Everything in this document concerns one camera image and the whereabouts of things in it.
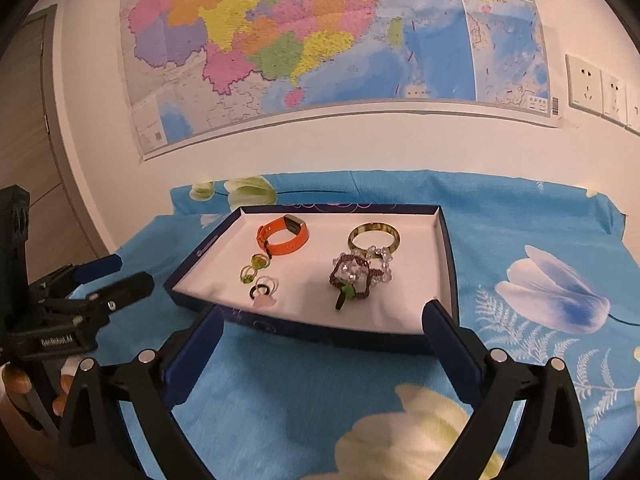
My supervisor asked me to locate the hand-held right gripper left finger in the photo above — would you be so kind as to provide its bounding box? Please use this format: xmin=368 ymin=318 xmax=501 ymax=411
xmin=57 ymin=305 xmax=226 ymax=480

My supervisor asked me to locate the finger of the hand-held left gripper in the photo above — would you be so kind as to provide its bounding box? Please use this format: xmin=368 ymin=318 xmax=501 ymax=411
xmin=29 ymin=254 xmax=124 ymax=297
xmin=40 ymin=271 xmax=156 ymax=332

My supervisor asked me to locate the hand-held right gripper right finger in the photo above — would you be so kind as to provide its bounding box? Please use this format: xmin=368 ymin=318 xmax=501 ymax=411
xmin=422 ymin=299 xmax=589 ymax=480

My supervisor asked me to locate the black ring with pink stone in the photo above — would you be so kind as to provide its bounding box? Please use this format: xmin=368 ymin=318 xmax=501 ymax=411
xmin=248 ymin=284 xmax=279 ymax=310

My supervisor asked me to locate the clear bead bracelet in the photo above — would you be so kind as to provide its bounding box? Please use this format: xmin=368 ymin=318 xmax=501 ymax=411
xmin=340 ymin=244 xmax=394 ymax=287

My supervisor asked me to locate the dark blue box lid tray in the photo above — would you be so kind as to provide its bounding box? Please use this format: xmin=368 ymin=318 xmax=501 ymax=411
xmin=163 ymin=203 xmax=460 ymax=356

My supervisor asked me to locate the maroon bead bracelet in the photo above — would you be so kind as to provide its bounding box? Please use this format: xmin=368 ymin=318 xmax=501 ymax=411
xmin=329 ymin=254 xmax=374 ymax=312

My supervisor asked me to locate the person's left hand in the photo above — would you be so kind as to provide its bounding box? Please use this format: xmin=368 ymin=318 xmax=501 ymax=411
xmin=2 ymin=359 xmax=84 ymax=419

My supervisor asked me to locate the grey-brown door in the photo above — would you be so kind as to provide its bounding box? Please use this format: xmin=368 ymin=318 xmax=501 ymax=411
xmin=0 ymin=4 xmax=109 ymax=311

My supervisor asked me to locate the orange wrist watch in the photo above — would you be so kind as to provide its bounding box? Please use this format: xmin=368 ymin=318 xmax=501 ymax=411
xmin=255 ymin=213 xmax=309 ymax=257

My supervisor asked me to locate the yellow-green bangle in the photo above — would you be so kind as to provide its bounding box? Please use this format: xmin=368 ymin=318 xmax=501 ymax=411
xmin=347 ymin=222 xmax=402 ymax=257

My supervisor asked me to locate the blue floral cloth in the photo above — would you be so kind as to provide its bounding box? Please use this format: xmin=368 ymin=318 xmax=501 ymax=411
xmin=64 ymin=169 xmax=627 ymax=480

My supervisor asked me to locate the white wall socket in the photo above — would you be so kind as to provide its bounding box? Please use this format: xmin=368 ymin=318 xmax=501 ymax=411
xmin=625 ymin=90 xmax=640 ymax=136
xmin=600 ymin=70 xmax=629 ymax=126
xmin=565 ymin=53 xmax=604 ymax=116

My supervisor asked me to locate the colourful wall map poster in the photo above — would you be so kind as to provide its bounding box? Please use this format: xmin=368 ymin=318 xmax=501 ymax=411
xmin=119 ymin=0 xmax=567 ymax=162

